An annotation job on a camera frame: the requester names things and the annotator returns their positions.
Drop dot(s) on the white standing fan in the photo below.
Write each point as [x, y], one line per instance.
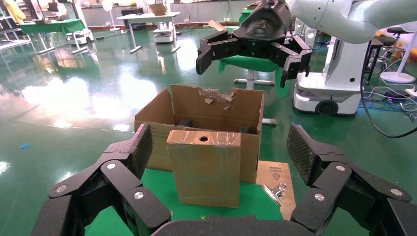
[109, 6]

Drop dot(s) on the white pedestal fan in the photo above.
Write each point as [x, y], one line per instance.
[397, 77]

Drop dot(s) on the yellow hanging cloth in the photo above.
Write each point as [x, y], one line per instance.
[14, 11]

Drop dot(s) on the small taped cardboard box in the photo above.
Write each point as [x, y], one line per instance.
[205, 172]

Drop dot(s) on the blue floor scrap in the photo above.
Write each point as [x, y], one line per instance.
[25, 146]

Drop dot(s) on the black tall stool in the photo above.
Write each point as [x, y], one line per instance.
[384, 40]

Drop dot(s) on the small green covered table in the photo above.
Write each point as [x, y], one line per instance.
[245, 16]

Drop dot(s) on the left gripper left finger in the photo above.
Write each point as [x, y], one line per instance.
[114, 176]

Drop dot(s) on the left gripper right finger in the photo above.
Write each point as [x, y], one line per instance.
[338, 182]

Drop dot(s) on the shallow cardboard tray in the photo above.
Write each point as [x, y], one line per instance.
[216, 26]

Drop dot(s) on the black round stool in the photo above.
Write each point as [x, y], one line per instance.
[396, 30]

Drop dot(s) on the black power strip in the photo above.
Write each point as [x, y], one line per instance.
[396, 95]

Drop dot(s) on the long green covered table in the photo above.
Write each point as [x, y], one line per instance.
[52, 26]

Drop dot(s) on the metal storage shelf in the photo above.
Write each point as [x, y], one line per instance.
[13, 31]

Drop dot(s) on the black block in carton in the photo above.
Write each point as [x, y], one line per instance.
[185, 122]
[244, 129]

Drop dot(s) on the metal binder clip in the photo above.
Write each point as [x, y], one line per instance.
[272, 192]

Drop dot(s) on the cardboard box on desk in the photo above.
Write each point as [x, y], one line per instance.
[158, 9]

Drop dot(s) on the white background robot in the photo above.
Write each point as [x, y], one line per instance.
[308, 32]

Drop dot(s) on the white desk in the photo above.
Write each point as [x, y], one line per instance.
[146, 17]

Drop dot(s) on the green table cloth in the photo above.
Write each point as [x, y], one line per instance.
[254, 202]

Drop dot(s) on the flat printed cardboard sheet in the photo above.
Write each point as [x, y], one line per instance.
[281, 195]

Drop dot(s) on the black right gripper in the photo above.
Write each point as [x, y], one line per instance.
[264, 22]

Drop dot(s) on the large open cardboard carton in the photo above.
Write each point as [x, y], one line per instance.
[247, 104]

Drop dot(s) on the white mobile base under desk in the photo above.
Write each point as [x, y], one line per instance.
[163, 34]

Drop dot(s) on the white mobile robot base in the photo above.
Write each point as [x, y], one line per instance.
[81, 35]

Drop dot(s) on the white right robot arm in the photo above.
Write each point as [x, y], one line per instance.
[325, 16]

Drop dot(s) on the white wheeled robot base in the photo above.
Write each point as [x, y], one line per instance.
[338, 94]

